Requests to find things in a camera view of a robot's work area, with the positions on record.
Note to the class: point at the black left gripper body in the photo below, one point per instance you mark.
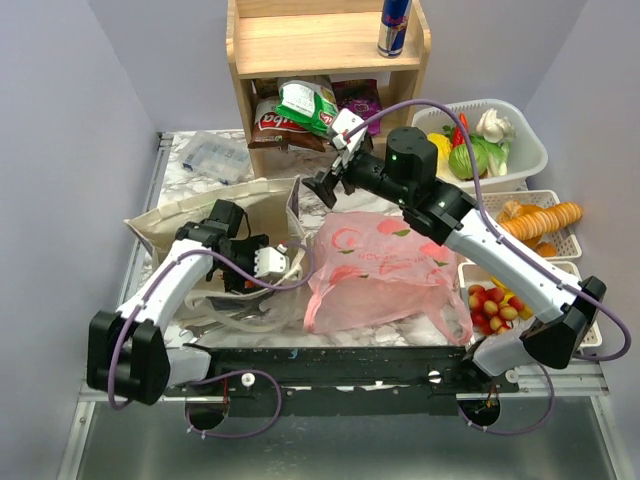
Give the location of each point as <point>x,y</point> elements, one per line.
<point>243,254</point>

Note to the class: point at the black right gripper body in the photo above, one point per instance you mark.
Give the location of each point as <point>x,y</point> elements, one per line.
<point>369,171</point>

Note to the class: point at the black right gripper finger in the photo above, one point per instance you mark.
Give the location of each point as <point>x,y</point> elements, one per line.
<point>323,184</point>
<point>347,154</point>

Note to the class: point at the canvas tote bag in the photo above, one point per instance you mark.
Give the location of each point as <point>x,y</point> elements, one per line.
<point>268,304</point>

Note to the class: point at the green white food packet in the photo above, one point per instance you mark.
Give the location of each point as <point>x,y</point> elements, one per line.
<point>309,102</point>

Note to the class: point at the green lettuce piece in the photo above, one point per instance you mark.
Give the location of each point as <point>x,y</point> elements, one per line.
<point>459,161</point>

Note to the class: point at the pink plastic grocery bag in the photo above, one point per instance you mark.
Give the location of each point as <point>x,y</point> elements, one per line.
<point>372,269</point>

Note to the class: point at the red chili pepper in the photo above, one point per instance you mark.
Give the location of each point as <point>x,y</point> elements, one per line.
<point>458,133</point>

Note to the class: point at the red lychee fruit bunch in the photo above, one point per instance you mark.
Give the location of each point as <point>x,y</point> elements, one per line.
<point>493,310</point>

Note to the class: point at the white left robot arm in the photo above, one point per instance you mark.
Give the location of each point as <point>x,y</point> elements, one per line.
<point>127,357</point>

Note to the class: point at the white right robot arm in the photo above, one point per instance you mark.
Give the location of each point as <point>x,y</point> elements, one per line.
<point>563,305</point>

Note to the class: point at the purple snack bag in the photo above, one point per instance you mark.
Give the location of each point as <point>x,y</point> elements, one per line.
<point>360,96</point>

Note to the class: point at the Chuba cassava chips bag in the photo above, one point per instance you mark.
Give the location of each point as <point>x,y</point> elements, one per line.
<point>272,130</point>

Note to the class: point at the yellow napa cabbage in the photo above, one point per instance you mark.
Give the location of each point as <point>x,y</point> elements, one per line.
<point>443,144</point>

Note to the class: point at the clear plastic parts box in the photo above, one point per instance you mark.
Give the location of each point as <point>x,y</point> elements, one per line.
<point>222,159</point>

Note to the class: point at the wooden shelf unit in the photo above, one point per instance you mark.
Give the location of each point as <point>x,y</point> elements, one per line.
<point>320,41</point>

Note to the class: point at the green bok choy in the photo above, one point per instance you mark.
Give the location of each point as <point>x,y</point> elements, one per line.
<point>497,157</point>

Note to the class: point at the white garlic bulb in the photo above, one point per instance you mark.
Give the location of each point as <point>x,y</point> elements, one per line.
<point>495,129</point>

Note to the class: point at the Red Bull can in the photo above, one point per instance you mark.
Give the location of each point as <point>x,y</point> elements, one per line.
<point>393,27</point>

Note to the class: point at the large bread roll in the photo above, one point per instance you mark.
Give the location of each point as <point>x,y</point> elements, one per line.
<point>513,209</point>

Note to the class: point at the white vegetable basket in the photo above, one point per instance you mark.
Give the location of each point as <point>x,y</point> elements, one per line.
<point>527,155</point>

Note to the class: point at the small bread piece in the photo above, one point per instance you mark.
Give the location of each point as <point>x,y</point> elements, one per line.
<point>546,250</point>

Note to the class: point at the yellow bell pepper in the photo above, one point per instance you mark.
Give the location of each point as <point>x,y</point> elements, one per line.
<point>525,312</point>

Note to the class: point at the white tray with bread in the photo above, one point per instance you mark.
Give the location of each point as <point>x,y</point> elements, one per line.
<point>565,241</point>

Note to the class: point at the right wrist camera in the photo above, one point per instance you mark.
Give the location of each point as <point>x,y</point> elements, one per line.
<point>347,131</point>

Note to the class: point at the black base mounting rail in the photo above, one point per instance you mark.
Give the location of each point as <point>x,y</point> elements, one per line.
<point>320,381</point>

